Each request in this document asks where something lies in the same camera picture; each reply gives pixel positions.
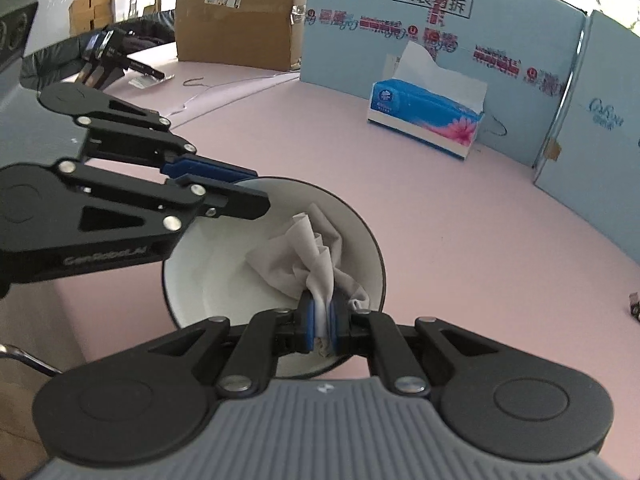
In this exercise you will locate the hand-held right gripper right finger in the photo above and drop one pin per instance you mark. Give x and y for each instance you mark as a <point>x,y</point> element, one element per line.
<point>334,325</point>

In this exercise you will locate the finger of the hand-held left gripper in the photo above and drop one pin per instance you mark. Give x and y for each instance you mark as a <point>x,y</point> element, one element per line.
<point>215,167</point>
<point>235,205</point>

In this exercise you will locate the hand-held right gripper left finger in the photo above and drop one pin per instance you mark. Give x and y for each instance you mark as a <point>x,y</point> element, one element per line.
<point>311,322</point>

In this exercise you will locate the white bowl with dark rim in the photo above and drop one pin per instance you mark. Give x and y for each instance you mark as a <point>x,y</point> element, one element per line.
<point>225,270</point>

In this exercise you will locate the white tissue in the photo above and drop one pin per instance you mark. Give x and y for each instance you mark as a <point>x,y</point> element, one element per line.
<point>295,255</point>

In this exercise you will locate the dark padded jacket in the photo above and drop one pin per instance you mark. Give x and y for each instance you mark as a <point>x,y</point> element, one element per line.
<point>55,57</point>

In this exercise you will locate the black tool with small screen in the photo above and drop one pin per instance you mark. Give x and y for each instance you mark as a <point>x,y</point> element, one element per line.
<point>112,57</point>

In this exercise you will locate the small brown cardboard box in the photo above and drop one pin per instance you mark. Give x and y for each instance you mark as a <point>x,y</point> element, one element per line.
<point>102,10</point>
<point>80,17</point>

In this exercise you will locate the large brown cardboard box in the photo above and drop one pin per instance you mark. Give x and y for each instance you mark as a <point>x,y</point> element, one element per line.
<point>230,30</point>

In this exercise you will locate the light blue panel with tape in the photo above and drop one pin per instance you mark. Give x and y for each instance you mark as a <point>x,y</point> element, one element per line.
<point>350,60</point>

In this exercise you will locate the blue floral tissue box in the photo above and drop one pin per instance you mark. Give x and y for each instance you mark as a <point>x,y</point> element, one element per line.
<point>415,105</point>

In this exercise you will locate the light blue panel with logos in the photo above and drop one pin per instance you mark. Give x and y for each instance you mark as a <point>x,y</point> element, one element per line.
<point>600,170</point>

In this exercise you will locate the metal chair frame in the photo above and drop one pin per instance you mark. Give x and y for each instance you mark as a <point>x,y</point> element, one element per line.
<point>30,359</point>

